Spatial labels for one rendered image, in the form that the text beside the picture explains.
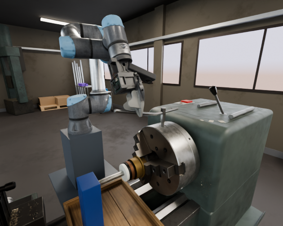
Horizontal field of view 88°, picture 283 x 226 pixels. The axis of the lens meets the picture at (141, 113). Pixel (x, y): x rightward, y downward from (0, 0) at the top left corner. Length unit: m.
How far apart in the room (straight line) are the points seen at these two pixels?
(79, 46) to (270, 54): 3.14
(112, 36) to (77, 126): 0.60
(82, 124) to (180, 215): 0.70
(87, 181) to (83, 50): 0.47
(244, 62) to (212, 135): 2.88
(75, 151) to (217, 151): 0.75
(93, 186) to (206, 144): 0.46
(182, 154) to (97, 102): 0.60
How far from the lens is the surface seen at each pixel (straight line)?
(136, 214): 0.76
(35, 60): 7.69
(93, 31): 1.01
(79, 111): 0.96
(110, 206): 0.80
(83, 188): 0.56
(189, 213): 0.82
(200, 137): 0.69
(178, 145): 0.61
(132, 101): 0.49
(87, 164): 1.06
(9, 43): 6.92
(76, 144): 0.96
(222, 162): 0.70
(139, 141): 0.69
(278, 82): 3.37
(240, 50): 3.51
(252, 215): 1.42
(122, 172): 0.63
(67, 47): 0.63
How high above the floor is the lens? 1.47
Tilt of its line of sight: 16 degrees down
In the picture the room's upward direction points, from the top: straight up
